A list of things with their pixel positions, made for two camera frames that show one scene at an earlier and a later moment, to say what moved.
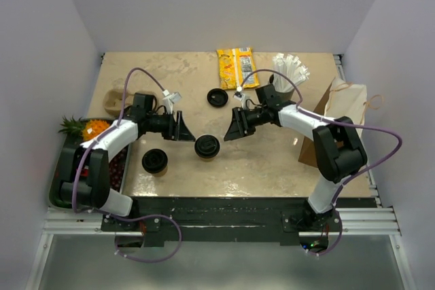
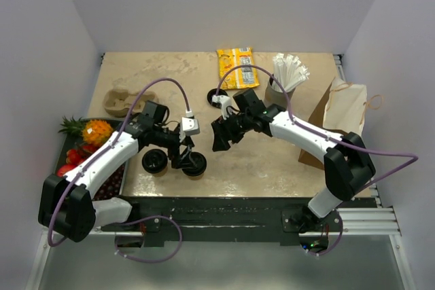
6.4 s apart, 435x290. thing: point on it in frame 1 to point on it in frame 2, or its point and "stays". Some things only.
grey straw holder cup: [279, 96] stays
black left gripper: [177, 130] to [183, 159]
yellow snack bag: [234, 64] stays
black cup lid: [206, 146] to [200, 163]
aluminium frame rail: [374, 221] stays
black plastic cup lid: [154, 161] stays
